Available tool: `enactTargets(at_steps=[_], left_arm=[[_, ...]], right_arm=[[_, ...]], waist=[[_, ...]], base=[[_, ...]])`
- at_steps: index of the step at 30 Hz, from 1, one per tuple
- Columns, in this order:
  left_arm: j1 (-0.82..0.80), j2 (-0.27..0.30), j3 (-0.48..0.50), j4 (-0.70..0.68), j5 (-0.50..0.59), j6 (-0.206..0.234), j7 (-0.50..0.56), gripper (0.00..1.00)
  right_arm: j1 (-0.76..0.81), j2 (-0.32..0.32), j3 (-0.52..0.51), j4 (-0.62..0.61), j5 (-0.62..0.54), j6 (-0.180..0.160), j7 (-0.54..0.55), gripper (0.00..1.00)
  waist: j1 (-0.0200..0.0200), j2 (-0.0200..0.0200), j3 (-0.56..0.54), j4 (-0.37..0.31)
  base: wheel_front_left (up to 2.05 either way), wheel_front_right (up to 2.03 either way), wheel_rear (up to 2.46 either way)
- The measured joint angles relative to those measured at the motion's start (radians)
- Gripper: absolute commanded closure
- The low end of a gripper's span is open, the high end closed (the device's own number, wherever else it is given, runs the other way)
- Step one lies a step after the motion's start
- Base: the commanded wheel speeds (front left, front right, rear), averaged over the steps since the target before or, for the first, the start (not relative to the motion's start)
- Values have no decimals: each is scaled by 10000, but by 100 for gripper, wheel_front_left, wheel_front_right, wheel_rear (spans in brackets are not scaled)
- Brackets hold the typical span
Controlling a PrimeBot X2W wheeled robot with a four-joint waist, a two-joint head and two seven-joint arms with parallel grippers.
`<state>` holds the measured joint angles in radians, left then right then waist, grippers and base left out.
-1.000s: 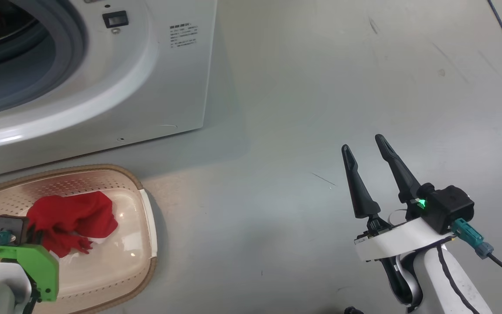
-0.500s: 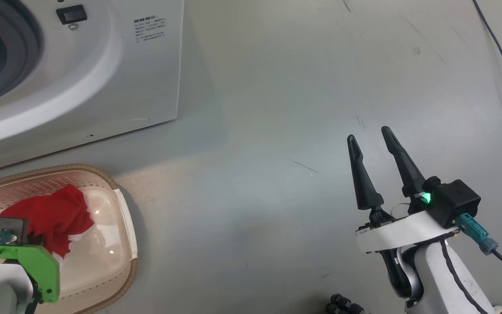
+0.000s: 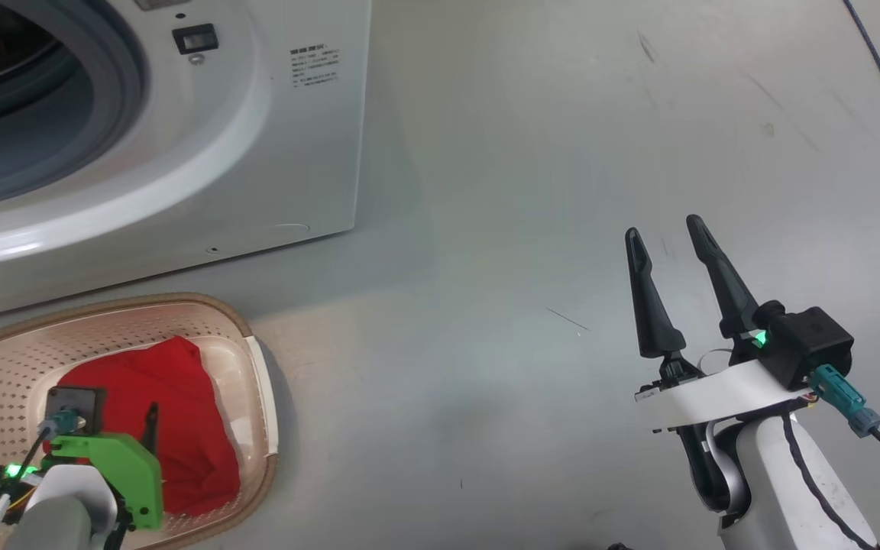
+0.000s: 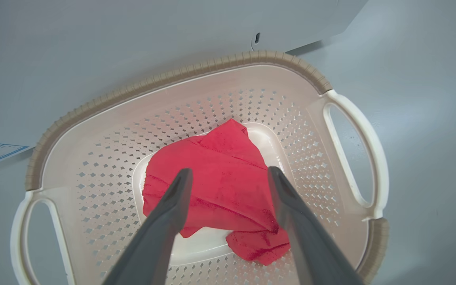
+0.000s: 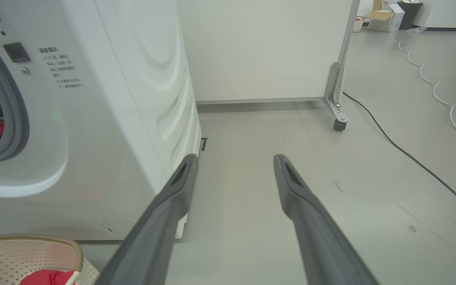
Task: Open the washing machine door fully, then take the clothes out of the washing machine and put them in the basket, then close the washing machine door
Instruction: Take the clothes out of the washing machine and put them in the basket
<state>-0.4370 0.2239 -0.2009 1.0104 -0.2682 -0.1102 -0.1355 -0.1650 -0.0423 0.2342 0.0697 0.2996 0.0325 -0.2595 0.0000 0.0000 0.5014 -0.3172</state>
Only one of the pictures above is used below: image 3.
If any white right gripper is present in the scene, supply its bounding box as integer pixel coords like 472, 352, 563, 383
625, 215, 815, 430

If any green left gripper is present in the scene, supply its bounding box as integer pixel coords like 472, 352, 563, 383
43, 403, 164, 532

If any white front-load washing machine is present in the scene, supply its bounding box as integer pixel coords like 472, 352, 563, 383
0, 0, 373, 325

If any left camera cable teal plug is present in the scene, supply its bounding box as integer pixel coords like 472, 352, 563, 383
16, 409, 80, 478

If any camera cable teal plug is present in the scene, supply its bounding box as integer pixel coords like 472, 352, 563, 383
808, 364, 880, 478
16, 409, 80, 478

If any right camera cable teal plug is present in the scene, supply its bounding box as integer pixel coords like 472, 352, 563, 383
808, 364, 880, 478

